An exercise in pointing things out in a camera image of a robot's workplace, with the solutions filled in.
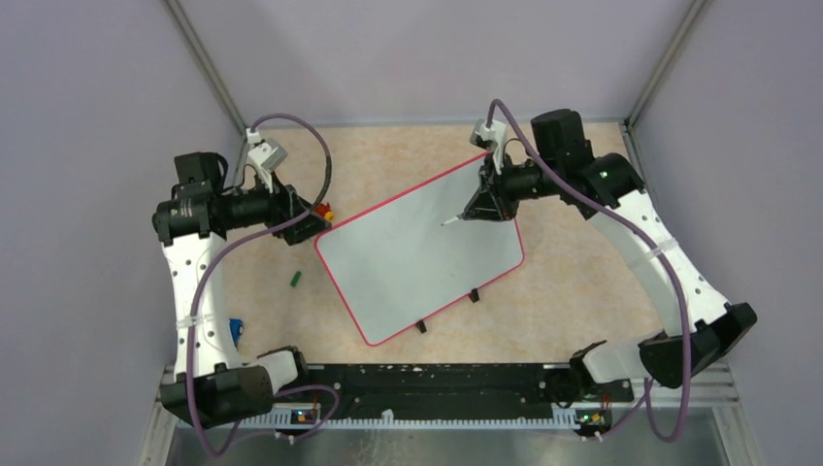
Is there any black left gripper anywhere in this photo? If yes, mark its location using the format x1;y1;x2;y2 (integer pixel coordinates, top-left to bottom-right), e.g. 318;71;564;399
224;164;331;245

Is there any red yellow green toy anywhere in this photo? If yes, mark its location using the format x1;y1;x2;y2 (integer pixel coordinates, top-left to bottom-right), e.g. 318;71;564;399
313;203;335;222

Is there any green marker cap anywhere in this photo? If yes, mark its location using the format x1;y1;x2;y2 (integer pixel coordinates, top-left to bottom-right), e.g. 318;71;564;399
289;271;302;287

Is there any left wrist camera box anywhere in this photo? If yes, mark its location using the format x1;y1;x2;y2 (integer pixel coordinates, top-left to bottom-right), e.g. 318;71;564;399
246;128;288;184

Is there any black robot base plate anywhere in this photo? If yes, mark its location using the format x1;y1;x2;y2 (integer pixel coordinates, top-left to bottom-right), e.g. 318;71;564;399
275;363;636;424

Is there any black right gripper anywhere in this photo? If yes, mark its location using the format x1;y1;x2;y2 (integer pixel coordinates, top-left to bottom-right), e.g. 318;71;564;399
462;150;561;222

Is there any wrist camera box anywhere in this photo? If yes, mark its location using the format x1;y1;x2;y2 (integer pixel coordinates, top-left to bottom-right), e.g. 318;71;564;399
469;118;508;153
246;128;288;184

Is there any white slotted cable duct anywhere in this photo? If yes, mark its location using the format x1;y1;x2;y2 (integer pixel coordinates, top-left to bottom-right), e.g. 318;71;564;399
270;410;580;431

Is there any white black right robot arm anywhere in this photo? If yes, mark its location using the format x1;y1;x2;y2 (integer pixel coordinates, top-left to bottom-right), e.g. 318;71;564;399
458;109;758;400

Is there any blue toy car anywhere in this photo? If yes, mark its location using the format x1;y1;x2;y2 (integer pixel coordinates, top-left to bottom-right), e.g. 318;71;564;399
229;318;245;348

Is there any pink framed whiteboard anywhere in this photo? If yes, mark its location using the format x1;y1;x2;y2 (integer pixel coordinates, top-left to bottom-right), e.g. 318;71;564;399
314;155;525;347

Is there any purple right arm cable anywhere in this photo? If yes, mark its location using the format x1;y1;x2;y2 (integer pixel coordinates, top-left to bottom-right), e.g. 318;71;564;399
486;98;694;444

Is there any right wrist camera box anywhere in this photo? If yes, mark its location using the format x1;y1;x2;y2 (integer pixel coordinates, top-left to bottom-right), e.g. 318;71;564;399
469;118;508;153

